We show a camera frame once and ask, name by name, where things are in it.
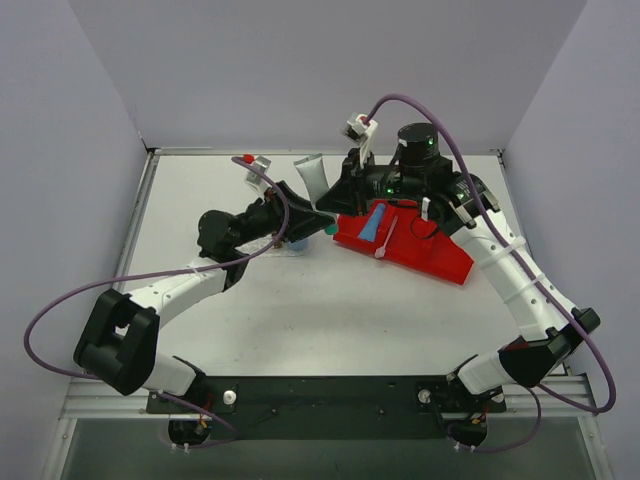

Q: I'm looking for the blue toothpaste tube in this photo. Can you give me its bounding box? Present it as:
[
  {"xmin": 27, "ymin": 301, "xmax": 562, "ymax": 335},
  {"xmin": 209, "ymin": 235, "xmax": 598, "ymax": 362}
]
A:
[{"xmin": 358, "ymin": 203, "xmax": 386, "ymax": 243}]

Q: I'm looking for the blue plastic cup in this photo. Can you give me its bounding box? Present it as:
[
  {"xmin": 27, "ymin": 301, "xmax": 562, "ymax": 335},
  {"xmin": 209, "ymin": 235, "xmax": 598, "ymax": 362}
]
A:
[{"xmin": 287, "ymin": 238, "xmax": 309, "ymax": 252}]

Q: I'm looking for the white toothpaste tube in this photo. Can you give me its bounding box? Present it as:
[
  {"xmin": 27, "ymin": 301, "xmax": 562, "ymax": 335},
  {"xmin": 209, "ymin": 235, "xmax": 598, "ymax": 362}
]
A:
[{"xmin": 294, "ymin": 153, "xmax": 329, "ymax": 210}]

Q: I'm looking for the white pink toothbrush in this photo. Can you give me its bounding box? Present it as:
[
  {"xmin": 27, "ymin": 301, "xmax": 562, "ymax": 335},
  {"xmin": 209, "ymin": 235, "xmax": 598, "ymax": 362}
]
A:
[{"xmin": 374, "ymin": 215, "xmax": 398, "ymax": 259}]

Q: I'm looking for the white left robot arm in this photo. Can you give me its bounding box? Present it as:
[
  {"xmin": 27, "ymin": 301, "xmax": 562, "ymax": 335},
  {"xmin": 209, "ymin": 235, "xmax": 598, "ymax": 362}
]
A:
[{"xmin": 73, "ymin": 181, "xmax": 335, "ymax": 412}]

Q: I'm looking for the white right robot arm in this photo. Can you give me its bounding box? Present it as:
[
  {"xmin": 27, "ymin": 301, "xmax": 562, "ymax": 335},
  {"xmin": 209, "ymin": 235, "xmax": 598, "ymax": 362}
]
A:
[{"xmin": 316, "ymin": 114, "xmax": 600, "ymax": 396}]

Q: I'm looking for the clear textured acrylic tray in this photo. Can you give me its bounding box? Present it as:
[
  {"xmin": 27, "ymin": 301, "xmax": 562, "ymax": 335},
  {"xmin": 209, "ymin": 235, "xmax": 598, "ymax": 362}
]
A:
[{"xmin": 236, "ymin": 237, "xmax": 312, "ymax": 258}]

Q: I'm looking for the red plastic bin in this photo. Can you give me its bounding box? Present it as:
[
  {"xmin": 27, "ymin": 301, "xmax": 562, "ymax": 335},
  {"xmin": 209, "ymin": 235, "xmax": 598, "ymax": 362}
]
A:
[{"xmin": 333, "ymin": 200, "xmax": 474, "ymax": 285}]

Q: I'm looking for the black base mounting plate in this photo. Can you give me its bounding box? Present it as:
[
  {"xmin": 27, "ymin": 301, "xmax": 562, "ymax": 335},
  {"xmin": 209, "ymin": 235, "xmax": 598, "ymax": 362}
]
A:
[{"xmin": 146, "ymin": 375, "xmax": 506, "ymax": 443}]

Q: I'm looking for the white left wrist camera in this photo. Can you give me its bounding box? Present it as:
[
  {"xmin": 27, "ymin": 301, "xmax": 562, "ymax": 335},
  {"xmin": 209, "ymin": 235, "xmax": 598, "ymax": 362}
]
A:
[{"xmin": 242, "ymin": 155, "xmax": 274, "ymax": 194}]

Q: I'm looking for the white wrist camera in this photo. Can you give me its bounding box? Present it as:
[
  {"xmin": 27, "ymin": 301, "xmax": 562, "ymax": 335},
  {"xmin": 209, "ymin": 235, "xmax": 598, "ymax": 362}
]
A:
[
  {"xmin": 341, "ymin": 113, "xmax": 378, "ymax": 167},
  {"xmin": 242, "ymin": 155, "xmax": 274, "ymax": 194}
]

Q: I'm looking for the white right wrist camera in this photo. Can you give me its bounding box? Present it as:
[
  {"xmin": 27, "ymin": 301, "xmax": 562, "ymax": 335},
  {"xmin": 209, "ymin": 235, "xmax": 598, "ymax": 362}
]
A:
[{"xmin": 341, "ymin": 113, "xmax": 378, "ymax": 167}]

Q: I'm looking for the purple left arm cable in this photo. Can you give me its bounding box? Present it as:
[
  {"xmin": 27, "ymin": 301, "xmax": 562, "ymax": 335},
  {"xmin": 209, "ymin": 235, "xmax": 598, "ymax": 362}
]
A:
[{"xmin": 22, "ymin": 155, "xmax": 291, "ymax": 448}]

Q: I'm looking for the aluminium front rail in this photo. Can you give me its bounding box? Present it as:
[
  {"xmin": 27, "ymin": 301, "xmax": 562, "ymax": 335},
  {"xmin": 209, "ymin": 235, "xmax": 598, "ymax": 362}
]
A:
[{"xmin": 60, "ymin": 375, "xmax": 594, "ymax": 419}]

